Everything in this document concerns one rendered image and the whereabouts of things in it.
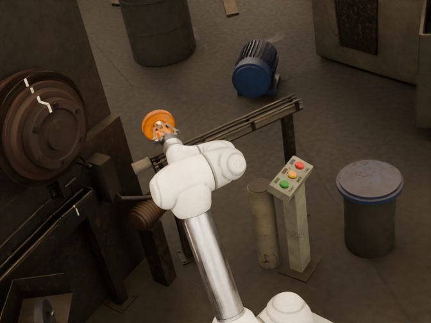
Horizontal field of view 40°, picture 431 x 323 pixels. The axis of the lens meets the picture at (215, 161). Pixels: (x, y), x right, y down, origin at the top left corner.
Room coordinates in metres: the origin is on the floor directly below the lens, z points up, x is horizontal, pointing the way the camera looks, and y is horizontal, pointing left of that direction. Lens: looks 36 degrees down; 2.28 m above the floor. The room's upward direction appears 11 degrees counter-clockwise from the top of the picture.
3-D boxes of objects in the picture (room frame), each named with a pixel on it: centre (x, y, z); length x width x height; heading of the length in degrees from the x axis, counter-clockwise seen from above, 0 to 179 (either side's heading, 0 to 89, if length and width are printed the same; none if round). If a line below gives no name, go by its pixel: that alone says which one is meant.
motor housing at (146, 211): (2.22, 0.35, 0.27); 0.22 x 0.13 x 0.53; 140
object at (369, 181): (2.19, -0.72, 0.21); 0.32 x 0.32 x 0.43
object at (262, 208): (2.18, -0.18, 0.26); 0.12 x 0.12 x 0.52
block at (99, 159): (2.25, 0.53, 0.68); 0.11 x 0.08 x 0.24; 50
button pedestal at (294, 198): (2.11, -0.33, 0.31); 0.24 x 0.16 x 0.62; 140
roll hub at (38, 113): (1.99, 0.59, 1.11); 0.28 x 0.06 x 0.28; 140
